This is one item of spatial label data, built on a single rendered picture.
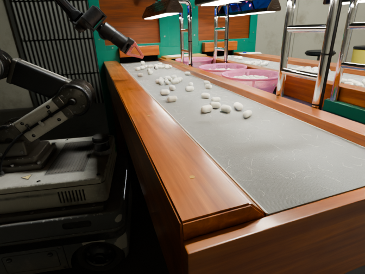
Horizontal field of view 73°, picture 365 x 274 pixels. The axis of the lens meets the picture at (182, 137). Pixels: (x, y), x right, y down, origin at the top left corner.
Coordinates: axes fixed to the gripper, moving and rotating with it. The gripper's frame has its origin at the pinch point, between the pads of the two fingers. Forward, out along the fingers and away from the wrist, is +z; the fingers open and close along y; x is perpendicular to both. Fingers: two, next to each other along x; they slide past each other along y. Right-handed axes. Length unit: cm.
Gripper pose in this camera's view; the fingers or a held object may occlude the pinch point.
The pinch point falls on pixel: (141, 56)
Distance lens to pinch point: 119.3
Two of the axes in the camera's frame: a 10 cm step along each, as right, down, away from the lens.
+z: 7.5, 4.6, 4.7
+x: -5.7, 8.1, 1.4
